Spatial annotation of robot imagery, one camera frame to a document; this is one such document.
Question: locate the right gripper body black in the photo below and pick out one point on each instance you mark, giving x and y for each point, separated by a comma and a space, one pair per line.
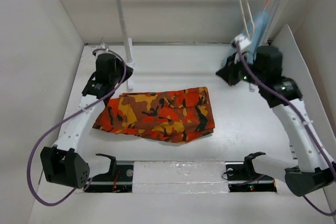
237, 73

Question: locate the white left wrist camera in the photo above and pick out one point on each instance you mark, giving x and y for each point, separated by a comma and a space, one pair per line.
102, 48

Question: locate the light blue hanging garment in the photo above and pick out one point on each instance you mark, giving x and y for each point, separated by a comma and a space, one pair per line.
260, 20

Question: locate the orange camouflage trousers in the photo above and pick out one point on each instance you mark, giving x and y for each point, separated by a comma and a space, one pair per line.
170, 116

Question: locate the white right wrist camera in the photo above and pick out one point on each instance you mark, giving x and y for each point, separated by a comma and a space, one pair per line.
243, 42

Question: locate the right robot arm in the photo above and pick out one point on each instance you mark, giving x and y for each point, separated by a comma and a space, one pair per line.
315, 168

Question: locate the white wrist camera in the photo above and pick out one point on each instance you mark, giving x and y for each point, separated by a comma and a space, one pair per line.
243, 42
102, 48

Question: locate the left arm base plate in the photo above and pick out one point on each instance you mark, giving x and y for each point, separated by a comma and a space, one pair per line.
120, 181

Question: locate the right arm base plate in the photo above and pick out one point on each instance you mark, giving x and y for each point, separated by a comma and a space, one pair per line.
241, 180

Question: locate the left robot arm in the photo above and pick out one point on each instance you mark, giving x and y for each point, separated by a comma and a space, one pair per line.
63, 163

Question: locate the red wire hanger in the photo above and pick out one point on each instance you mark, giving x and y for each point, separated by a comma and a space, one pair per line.
267, 3

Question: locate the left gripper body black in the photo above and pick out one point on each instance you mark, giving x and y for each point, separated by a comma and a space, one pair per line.
116, 77

